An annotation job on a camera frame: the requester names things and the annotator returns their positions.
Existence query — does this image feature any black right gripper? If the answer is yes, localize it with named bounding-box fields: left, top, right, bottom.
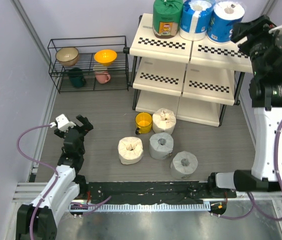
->
left=231, top=14, right=282, bottom=78

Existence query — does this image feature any white roll blue base wrap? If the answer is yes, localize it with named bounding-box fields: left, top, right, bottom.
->
left=207, top=0, right=246, bottom=44

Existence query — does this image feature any blue striped plastic-wrapped roll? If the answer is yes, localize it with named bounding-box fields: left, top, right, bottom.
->
left=179, top=0, right=215, bottom=41

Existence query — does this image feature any green paper towel roll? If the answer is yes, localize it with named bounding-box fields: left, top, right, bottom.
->
left=152, top=0, right=183, bottom=39

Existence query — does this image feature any cream roll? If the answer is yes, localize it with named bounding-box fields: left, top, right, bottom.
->
left=117, top=136, right=144, bottom=165
left=152, top=108, right=177, bottom=135

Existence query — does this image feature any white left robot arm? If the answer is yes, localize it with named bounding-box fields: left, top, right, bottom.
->
left=15, top=114, right=94, bottom=240

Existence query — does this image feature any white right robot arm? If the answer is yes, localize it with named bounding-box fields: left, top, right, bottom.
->
left=206, top=15, right=282, bottom=198

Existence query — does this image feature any cream three-tier shelf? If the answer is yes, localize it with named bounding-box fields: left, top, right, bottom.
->
left=124, top=13, right=252, bottom=127

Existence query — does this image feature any dark green mug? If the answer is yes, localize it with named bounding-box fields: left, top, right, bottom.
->
left=67, top=67, right=86, bottom=88

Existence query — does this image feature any cream wrapped roll front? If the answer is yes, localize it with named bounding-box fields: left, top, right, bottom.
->
left=117, top=136, right=144, bottom=165

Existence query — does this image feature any pink mug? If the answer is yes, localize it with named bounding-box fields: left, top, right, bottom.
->
left=93, top=64, right=111, bottom=84

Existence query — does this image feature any yellow mug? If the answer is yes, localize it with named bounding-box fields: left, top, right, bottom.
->
left=135, top=112, right=153, bottom=135

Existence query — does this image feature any beige ceramic bowl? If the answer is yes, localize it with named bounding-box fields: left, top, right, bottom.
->
left=55, top=47, right=80, bottom=67

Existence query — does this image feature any orange bowl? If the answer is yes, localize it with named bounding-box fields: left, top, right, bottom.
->
left=94, top=49, right=118, bottom=67

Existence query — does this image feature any grey wrapped roll rear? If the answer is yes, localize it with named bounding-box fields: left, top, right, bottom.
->
left=149, top=132, right=174, bottom=160

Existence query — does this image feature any grey wrapped roll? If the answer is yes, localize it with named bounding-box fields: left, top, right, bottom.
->
left=170, top=151, right=198, bottom=180
left=149, top=132, right=174, bottom=160

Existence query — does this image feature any grey wrapped roll front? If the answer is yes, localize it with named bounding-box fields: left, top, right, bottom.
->
left=170, top=151, right=198, bottom=180

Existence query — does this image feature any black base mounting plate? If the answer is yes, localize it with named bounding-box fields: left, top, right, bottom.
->
left=86, top=181, right=237, bottom=205

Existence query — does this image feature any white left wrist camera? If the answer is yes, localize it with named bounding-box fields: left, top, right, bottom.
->
left=55, top=114, right=76, bottom=132

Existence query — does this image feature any black wire rack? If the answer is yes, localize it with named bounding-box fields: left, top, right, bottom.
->
left=47, top=35, right=130, bottom=93

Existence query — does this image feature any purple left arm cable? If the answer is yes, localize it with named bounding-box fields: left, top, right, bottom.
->
left=17, top=123, right=112, bottom=240

